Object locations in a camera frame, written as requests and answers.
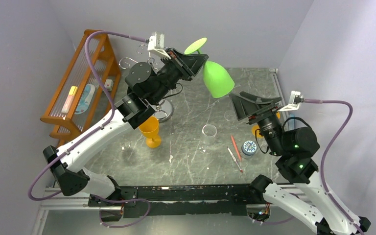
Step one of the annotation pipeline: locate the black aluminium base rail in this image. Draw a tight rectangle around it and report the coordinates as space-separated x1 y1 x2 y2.
40 185 308 218

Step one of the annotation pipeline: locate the yellow highlighter marker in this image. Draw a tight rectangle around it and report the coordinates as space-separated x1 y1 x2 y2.
61 86 78 114

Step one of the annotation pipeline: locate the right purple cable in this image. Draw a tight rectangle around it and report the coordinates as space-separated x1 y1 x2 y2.
303 98 365 235

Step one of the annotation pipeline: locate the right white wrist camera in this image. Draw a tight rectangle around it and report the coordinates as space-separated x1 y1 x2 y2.
279 91 304 112

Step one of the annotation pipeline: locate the green plastic wine glass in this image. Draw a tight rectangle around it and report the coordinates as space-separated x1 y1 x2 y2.
184 37 235 98

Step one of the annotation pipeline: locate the clear wine glass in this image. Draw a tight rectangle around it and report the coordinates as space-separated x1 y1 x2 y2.
198 124 217 154
224 110 237 122
119 139 131 152

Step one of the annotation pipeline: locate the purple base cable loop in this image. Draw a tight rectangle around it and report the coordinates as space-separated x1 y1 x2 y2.
98 195 153 229

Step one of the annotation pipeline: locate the small white red box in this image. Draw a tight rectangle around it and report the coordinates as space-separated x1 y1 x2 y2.
104 79 114 91

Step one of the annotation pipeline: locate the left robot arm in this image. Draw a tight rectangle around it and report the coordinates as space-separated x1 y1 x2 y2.
43 48 209 206

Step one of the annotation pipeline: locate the chrome wine glass rack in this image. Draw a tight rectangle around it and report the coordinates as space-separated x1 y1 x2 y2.
118 57 174 122

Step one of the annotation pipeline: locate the light blue flat package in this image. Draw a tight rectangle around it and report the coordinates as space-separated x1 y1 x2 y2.
74 84 95 115

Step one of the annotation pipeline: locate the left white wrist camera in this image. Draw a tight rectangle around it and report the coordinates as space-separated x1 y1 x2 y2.
147 32 171 59

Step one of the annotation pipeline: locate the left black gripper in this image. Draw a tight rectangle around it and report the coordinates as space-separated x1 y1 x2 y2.
153 50 212 107

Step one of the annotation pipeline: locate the orange plastic wine glass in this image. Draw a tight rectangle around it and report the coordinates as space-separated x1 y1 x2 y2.
139 116 161 148

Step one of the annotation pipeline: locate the blue patterned round tin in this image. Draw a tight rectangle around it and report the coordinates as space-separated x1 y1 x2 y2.
241 141 258 159

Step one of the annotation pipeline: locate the white red pen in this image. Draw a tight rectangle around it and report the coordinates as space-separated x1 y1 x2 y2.
227 147 243 173

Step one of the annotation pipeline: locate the orange wooden rack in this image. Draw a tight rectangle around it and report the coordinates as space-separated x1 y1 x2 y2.
40 29 121 146

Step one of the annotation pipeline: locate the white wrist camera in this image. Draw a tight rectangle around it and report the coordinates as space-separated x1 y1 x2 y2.
147 32 171 59
279 91 304 112

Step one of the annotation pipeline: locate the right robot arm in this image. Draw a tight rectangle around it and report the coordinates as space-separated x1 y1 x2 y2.
229 91 371 235

